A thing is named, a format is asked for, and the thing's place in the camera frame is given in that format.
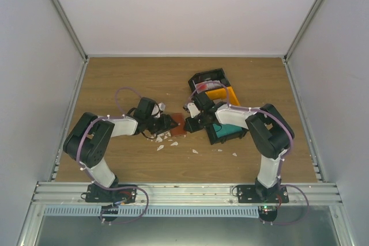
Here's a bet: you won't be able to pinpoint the brown leather card holder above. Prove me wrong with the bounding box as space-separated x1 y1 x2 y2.
170 113 187 137

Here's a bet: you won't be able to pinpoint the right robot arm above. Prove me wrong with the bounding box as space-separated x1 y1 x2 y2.
184 92 295 203

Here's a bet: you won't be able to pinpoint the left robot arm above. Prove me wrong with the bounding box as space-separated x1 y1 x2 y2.
63 97 179 202

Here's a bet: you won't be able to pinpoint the cards in black bin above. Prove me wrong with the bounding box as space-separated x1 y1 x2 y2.
195 81 222 93

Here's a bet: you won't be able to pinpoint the black bin with teal item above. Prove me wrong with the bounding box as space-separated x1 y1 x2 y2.
206 104 248 146

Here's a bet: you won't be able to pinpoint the teal item in bin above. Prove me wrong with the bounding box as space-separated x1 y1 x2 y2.
213 124 244 139

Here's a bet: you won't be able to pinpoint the yellow storage bin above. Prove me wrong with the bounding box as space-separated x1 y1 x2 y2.
206 86 240 106

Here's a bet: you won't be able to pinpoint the black storage bin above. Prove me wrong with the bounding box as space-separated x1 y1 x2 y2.
188 68 231 93

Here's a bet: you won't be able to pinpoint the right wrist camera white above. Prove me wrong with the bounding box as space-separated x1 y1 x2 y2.
185 102 201 118

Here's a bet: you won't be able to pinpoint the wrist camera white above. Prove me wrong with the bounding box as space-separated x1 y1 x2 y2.
152 103 165 118
185 102 201 118

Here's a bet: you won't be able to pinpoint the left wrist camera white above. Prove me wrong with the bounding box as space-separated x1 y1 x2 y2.
152 103 165 118

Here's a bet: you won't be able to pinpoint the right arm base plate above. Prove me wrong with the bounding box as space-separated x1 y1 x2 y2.
231 184 289 205

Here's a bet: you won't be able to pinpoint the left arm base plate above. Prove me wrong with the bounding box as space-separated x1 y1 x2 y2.
81 184 137 204

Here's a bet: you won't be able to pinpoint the grey slotted cable duct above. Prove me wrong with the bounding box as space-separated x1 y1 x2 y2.
44 205 259 218

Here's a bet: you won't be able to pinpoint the aluminium front rail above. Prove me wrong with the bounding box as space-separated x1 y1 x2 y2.
31 182 342 206

